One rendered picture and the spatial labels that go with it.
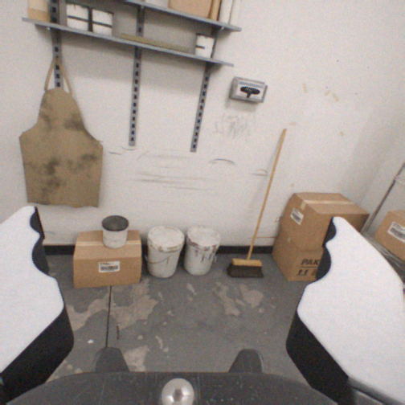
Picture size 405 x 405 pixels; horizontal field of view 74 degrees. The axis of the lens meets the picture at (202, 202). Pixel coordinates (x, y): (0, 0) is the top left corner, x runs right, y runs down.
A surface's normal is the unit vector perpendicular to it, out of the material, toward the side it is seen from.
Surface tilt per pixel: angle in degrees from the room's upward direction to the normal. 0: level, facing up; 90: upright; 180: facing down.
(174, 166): 90
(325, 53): 90
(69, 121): 85
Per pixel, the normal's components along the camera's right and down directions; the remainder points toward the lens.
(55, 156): 0.50, 0.47
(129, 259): 0.31, 0.47
